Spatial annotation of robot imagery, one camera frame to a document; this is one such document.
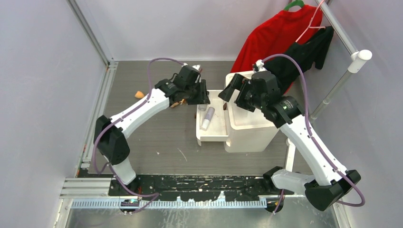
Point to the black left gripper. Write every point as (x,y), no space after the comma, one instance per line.
(202,98)

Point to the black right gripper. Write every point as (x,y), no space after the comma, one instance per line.
(235,83)

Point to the white purple tube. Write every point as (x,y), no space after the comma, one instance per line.
(207,119)

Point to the white drawer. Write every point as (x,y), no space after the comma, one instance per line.
(219,128)

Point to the clear vial black cap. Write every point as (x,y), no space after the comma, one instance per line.
(202,107)

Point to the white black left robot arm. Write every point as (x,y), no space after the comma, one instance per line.
(111,134)

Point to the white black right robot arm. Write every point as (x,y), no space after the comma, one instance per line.
(330,180)

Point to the orange makeup sponge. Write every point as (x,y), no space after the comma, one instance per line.
(139,95)

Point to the white drawer cabinet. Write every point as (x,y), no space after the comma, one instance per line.
(249,131)

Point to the red shirt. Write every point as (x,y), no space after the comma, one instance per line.
(275,36)

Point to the black shirt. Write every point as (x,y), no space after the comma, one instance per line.
(311,53)

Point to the pink hanger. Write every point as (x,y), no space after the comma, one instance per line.
(311,21)

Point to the green hanger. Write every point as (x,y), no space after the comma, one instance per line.
(294,3)

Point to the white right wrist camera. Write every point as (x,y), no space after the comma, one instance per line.
(258,66)

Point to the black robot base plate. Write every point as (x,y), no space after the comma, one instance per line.
(203,188)

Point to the aluminium frame rail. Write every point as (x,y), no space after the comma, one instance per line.
(87,75)

